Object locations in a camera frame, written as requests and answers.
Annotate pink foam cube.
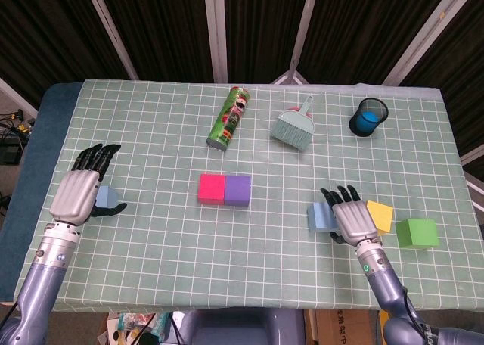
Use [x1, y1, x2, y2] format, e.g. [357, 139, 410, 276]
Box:
[197, 173, 227, 206]

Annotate green Pringles can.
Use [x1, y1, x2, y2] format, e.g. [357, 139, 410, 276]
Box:
[206, 86, 252, 152]

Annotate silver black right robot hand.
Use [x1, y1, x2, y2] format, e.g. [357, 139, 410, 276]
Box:
[320, 185, 379, 247]

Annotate dark blue table pad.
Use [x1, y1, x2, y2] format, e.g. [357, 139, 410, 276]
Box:
[0, 82, 82, 304]

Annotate light blue foam cube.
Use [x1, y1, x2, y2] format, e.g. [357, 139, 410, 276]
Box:
[306, 203, 340, 233]
[94, 185, 120, 210]

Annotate white frame bar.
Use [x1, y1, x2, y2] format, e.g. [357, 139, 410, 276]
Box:
[465, 170, 484, 194]
[460, 145, 484, 167]
[0, 77, 39, 117]

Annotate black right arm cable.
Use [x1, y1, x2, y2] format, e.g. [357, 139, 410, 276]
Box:
[401, 287, 429, 345]

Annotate yellow foam cube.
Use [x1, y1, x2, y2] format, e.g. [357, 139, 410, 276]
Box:
[365, 200, 395, 236]

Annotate tangled cable bundle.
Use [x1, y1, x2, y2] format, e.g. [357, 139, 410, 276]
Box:
[0, 109, 37, 136]

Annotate black mesh pen cup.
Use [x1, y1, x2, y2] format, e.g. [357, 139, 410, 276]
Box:
[348, 97, 389, 138]

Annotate yellow bar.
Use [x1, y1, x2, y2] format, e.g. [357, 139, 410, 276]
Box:
[379, 309, 392, 345]

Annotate teal hand brush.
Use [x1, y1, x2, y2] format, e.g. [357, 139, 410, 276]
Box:
[269, 95, 315, 152]

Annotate brown cardboard box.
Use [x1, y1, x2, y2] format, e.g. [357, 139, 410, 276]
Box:
[313, 309, 379, 345]

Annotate green foam cube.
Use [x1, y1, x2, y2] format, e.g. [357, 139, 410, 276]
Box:
[395, 218, 439, 250]

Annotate blue-grey robot torso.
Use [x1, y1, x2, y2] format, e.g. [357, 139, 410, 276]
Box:
[181, 307, 306, 345]

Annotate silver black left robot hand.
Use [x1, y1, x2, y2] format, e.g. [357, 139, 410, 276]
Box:
[49, 143, 128, 227]

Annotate white frame post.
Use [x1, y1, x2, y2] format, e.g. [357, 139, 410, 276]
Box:
[381, 0, 474, 85]
[203, 0, 229, 84]
[271, 0, 322, 85]
[82, 0, 139, 81]

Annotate purple foam cube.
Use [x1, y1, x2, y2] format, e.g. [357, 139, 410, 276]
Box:
[224, 174, 252, 207]

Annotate green checkered tablecloth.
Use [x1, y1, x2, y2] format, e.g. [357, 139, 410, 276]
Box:
[21, 79, 468, 311]

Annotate colourful printed papers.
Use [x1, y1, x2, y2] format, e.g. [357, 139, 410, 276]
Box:
[98, 311, 171, 345]

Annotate black device box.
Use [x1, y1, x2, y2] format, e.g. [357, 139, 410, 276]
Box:
[0, 142, 26, 166]

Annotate red round disc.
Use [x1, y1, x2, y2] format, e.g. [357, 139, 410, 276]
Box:
[287, 104, 313, 118]

